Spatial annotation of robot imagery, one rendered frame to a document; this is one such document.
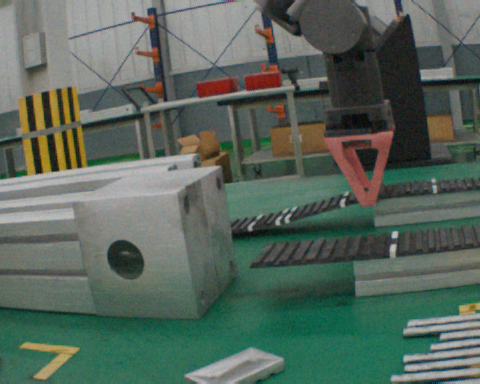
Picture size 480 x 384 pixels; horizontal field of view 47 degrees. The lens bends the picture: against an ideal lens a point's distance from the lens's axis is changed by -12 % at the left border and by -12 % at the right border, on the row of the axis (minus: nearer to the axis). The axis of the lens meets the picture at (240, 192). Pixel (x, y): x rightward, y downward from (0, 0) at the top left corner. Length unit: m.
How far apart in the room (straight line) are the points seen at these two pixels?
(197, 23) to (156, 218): 8.21
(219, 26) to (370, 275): 8.10
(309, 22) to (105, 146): 8.77
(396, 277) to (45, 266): 0.28
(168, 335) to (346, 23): 0.30
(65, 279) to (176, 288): 0.10
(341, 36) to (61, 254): 0.30
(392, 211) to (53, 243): 0.34
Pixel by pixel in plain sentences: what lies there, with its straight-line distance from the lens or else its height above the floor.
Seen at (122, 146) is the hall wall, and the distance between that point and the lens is 9.12.
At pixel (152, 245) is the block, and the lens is 0.44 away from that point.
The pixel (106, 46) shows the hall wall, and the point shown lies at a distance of 9.20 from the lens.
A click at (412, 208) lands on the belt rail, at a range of 0.62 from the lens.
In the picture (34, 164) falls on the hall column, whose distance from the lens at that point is 3.93.
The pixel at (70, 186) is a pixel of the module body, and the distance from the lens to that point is 0.69.
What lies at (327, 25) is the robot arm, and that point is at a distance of 0.53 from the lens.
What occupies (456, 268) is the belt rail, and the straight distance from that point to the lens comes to 0.44.
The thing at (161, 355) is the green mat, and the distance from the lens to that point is 0.39.
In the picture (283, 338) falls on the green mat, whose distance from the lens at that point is 0.39.
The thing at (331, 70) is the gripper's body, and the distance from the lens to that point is 0.60.
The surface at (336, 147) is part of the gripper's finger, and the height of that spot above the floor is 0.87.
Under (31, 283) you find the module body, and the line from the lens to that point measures 0.51.
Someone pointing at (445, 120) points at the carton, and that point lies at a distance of 5.38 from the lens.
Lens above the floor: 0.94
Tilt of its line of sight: 10 degrees down
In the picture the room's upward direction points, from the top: 8 degrees counter-clockwise
